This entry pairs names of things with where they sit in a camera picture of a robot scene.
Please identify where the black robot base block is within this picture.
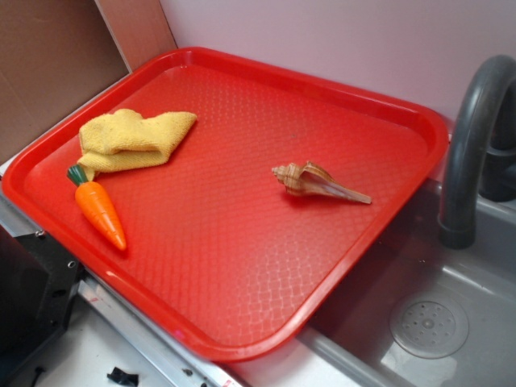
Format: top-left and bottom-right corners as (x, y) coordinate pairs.
(1, 229), (83, 378)

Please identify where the brown spiral seashell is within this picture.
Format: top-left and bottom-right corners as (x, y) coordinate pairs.
(272, 161), (372, 205)

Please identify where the red plastic tray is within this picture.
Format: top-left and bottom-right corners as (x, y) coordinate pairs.
(2, 48), (448, 363)

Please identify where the yellow folded cloth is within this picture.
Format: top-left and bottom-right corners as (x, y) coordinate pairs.
(77, 109), (197, 181)

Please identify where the orange toy carrot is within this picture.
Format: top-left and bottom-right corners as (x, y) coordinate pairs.
(67, 164), (127, 251)

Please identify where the grey plastic toy sink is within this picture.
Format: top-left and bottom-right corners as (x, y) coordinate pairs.
(302, 180), (515, 386)

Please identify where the grey toy faucet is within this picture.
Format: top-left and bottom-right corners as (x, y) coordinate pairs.
(438, 55), (515, 249)

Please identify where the black tape scrap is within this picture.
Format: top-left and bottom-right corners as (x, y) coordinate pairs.
(106, 367), (139, 387)

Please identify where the brown cardboard panel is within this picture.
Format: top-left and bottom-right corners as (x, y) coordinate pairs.
(1, 1), (177, 162)

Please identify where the silver metal rail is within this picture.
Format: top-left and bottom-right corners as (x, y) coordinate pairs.
(0, 193), (243, 387)

